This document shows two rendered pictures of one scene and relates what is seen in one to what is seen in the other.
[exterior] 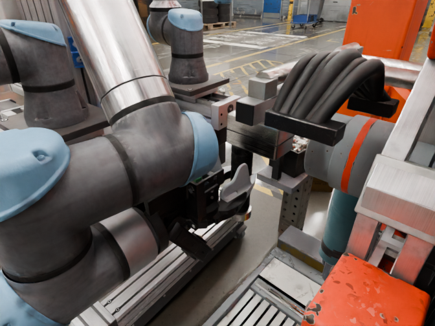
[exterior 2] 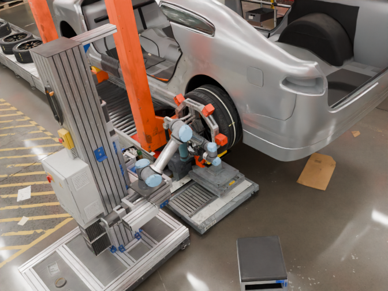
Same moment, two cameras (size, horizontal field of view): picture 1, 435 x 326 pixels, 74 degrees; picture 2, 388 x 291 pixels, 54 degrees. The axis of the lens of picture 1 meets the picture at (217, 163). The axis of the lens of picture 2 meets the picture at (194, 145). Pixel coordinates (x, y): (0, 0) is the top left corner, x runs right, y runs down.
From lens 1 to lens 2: 3.14 m
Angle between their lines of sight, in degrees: 64
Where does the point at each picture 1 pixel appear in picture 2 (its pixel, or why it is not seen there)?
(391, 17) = (148, 104)
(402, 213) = (216, 129)
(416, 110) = (209, 121)
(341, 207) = (184, 145)
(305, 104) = (200, 128)
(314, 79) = (198, 125)
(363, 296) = (220, 137)
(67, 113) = not seen: hidden behind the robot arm
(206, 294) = not seen: hidden behind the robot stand
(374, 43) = (148, 111)
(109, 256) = not seen: hidden behind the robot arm
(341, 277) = (217, 137)
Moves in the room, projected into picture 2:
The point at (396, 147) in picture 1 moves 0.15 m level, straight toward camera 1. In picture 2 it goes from (211, 125) to (225, 130)
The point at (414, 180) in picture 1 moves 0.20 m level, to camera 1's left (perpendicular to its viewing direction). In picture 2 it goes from (215, 126) to (213, 139)
